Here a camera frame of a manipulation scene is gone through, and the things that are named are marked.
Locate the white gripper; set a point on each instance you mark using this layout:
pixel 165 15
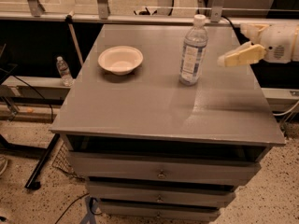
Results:
pixel 276 43

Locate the clear blue-labelled plastic bottle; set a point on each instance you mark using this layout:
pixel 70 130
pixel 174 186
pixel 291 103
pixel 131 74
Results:
pixel 193 51

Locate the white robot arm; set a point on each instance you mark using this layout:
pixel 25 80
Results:
pixel 277 43

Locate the small clear water bottle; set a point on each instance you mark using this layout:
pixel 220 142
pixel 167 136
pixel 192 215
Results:
pixel 64 71

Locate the top grey drawer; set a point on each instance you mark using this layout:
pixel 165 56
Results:
pixel 231 173

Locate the grey drawer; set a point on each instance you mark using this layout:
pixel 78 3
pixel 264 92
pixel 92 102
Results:
pixel 231 173
pixel 159 211
pixel 159 194

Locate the white paper bowl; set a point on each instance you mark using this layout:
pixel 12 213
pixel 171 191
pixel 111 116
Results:
pixel 120 60

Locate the grey drawer cabinet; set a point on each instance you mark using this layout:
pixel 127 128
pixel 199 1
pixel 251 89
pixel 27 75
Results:
pixel 148 112

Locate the middle grey drawer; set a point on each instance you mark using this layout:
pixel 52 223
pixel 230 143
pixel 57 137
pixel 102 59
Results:
pixel 159 194

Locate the bottom grey drawer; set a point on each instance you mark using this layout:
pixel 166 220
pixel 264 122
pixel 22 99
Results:
pixel 159 211

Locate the blue metal stand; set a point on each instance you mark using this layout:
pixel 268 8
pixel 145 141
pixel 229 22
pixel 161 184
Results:
pixel 91 211

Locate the black metal floor bar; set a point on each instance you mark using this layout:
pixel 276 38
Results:
pixel 32 183

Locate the wooden broom handle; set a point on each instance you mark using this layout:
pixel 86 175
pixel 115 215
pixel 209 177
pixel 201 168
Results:
pixel 69 21

